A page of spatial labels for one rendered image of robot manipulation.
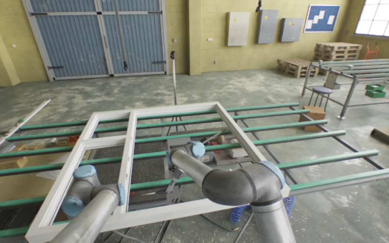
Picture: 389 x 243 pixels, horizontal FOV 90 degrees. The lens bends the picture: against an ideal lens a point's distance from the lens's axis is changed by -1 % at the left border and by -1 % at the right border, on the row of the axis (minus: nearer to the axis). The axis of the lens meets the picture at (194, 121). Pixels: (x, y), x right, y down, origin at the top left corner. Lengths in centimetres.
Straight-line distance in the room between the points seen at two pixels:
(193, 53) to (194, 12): 123
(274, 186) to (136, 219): 79
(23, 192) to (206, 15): 678
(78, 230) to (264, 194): 54
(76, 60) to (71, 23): 113
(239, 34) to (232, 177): 721
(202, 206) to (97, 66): 688
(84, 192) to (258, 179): 67
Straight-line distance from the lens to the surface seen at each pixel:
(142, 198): 177
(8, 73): 844
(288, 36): 866
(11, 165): 251
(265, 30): 814
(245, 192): 67
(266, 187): 72
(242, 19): 774
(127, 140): 183
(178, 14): 736
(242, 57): 814
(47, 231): 137
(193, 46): 709
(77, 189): 96
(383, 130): 478
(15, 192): 225
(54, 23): 781
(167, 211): 122
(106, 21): 740
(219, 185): 68
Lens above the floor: 190
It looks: 28 degrees down
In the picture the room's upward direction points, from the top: straight up
